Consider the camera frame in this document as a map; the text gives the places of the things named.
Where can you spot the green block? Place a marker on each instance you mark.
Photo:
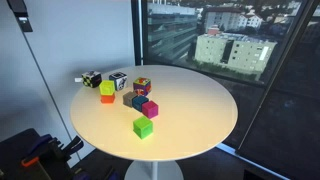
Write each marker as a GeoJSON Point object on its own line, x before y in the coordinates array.
{"type": "Point", "coordinates": [143, 127]}

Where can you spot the pink block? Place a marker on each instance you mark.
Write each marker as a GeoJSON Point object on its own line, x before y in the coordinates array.
{"type": "Point", "coordinates": [150, 109]}

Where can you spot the teal block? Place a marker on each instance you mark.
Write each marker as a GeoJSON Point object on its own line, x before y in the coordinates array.
{"type": "Point", "coordinates": [139, 102]}

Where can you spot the grey block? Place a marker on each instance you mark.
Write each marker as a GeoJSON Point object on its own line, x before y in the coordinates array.
{"type": "Point", "coordinates": [128, 99]}

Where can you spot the orange block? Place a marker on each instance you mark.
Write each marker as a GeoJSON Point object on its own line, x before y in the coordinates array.
{"type": "Point", "coordinates": [107, 98]}

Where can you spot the yellow-green block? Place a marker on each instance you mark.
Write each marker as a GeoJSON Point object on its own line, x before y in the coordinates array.
{"type": "Point", "coordinates": [107, 87]}

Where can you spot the purple yellow picture cube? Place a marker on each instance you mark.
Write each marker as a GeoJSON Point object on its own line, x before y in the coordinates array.
{"type": "Point", "coordinates": [142, 86]}

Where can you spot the black white number cube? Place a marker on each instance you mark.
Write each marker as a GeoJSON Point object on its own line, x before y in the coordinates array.
{"type": "Point", "coordinates": [119, 81]}

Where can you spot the zebra checker soft cube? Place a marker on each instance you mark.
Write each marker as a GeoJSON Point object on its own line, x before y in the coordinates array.
{"type": "Point", "coordinates": [91, 80]}

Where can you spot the pale green building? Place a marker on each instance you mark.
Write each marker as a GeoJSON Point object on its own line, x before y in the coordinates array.
{"type": "Point", "coordinates": [240, 53]}

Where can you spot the white building with roof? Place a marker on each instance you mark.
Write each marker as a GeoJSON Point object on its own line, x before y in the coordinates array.
{"type": "Point", "coordinates": [223, 18]}

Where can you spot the dark window mullion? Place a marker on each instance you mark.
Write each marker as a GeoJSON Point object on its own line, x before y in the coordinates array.
{"type": "Point", "coordinates": [283, 66]}

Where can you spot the blue orange bar clamp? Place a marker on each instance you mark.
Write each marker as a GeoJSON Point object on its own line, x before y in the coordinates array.
{"type": "Point", "coordinates": [40, 143]}

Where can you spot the black window corner post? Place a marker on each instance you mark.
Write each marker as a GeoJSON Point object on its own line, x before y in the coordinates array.
{"type": "Point", "coordinates": [137, 33]}

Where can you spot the white table pedestal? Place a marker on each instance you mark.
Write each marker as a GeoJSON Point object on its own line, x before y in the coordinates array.
{"type": "Point", "coordinates": [153, 170]}

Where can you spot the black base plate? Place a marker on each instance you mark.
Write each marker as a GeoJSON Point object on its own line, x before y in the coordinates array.
{"type": "Point", "coordinates": [13, 150]}

